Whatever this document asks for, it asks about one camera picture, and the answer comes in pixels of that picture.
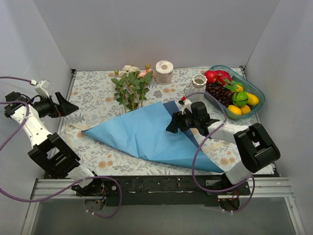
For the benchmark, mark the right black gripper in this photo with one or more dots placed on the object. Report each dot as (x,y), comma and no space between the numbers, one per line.
(180,120)

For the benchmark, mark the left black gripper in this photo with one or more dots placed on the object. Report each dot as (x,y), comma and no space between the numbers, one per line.
(56,105)

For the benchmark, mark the blue wrapping paper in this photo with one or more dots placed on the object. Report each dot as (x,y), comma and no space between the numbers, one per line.
(142,134)

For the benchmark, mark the beige ribbon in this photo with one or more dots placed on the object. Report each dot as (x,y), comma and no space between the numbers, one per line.
(77,140)

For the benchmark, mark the white rose flower stem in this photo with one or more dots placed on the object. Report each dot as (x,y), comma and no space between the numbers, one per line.
(118,74)

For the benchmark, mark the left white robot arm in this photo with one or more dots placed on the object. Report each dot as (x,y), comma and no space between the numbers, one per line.
(49,150)

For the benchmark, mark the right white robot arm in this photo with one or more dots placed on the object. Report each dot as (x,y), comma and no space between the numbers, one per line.
(256,148)

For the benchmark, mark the white ribbed ceramic vase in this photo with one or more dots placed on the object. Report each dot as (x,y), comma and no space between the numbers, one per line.
(196,89)

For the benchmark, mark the pink bud flower stem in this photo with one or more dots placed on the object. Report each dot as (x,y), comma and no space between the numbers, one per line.
(131,82)

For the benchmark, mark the pink rose flower stem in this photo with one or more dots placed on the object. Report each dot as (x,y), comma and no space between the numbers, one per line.
(127,99)

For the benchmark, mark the peach rose flower stem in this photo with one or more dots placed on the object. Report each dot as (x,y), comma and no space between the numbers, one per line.
(144,79)

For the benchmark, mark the toilet paper roll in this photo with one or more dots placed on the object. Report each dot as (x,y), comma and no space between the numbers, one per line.
(164,72)

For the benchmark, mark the purple grape bunch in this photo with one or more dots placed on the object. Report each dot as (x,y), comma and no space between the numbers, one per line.
(223,95)

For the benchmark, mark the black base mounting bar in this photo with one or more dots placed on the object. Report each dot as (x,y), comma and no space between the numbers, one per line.
(160,190)

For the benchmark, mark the red apple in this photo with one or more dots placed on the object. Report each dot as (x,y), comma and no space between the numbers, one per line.
(211,76)

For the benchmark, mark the yellow lemon front left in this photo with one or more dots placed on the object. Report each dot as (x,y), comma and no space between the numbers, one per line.
(235,110)

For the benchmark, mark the yellow lemon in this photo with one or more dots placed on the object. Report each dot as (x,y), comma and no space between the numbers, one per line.
(245,109)
(235,110)
(252,99)

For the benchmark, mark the teal plastic fruit container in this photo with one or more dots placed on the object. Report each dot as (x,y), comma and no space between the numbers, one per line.
(247,86)

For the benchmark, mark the pink dragon fruit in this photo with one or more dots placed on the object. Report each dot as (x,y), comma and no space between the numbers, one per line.
(223,78)

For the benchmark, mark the green round fruit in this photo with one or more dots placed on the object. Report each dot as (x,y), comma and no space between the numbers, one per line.
(240,99)

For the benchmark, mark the yellow lemon front right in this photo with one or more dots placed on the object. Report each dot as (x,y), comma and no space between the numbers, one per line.
(245,109)

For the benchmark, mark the yellow fruit under leaves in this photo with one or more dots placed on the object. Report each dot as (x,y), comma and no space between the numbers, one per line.
(237,88)

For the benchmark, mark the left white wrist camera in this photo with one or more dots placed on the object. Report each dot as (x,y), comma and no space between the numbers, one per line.
(42,88)

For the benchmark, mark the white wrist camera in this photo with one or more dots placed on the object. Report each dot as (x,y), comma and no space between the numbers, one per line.
(186,105)
(42,88)

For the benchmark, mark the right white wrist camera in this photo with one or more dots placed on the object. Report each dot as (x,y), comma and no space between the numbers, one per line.
(186,105)

